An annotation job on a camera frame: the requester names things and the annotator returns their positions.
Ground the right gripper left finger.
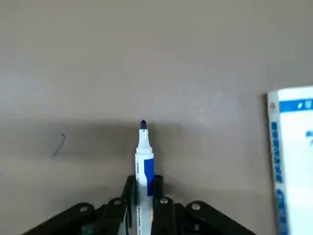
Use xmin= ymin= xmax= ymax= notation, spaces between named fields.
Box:
xmin=22 ymin=175 xmax=137 ymax=235

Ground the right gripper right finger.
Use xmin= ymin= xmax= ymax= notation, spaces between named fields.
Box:
xmin=150 ymin=175 xmax=256 ymax=235

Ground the blue white marker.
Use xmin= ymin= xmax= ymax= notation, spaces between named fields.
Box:
xmin=125 ymin=119 xmax=156 ymax=235

